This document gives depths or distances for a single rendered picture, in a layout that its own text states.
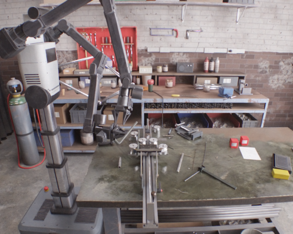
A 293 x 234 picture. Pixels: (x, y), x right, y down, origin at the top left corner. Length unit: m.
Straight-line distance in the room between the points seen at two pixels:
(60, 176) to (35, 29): 1.04
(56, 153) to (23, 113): 1.28
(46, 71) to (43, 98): 0.17
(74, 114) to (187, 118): 1.57
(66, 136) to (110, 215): 1.98
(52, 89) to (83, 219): 1.01
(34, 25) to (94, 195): 0.84
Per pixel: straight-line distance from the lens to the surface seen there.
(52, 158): 1.67
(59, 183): 1.78
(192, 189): 1.12
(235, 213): 2.00
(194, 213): 1.90
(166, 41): 3.29
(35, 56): 1.37
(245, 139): 1.57
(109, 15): 1.09
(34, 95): 1.44
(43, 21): 1.17
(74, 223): 1.84
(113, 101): 2.62
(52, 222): 1.90
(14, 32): 1.24
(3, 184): 2.94
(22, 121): 2.86
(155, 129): 1.59
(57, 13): 1.15
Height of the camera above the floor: 1.60
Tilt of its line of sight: 22 degrees down
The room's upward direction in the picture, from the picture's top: straight up
